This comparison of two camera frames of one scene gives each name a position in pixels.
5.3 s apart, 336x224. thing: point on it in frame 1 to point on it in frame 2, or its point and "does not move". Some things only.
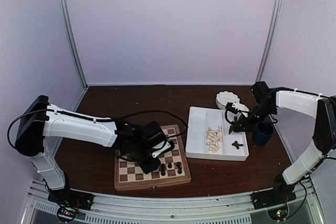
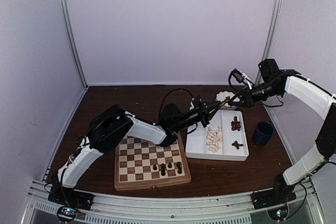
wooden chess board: x=174 y=169 does not move
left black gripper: x=154 y=166 to x=203 y=112
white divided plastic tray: x=208 y=136 does not move
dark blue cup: x=262 y=132 does not move
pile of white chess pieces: x=214 y=137 does not move
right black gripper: x=249 y=127 to x=247 y=97
